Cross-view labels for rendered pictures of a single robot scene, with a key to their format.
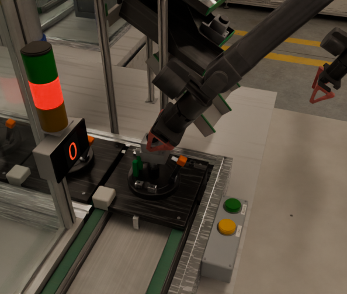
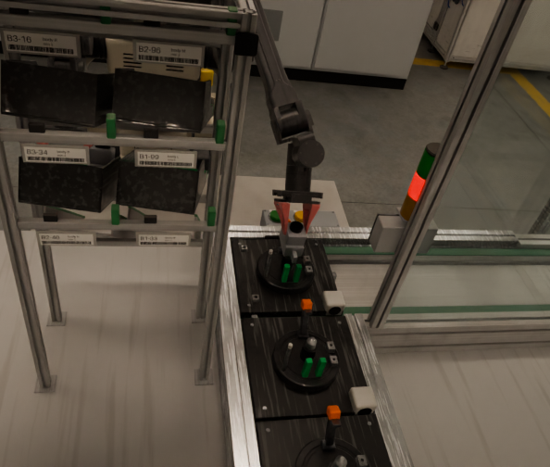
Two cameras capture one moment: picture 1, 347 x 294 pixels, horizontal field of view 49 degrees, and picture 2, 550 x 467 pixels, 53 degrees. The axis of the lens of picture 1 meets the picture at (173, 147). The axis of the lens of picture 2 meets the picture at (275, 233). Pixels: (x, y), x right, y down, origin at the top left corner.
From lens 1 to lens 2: 153 cm
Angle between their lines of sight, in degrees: 85
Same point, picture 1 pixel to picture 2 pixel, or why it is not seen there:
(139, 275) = (367, 271)
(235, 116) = (68, 265)
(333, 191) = not seen: hidden behind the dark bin
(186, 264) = (350, 233)
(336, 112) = not seen: outside the picture
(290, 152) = not seen: hidden behind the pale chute
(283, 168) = (163, 216)
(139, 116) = (104, 383)
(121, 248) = (355, 291)
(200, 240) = (324, 231)
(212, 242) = (321, 223)
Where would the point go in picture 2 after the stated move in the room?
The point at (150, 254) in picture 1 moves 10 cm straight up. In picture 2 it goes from (345, 271) to (355, 243)
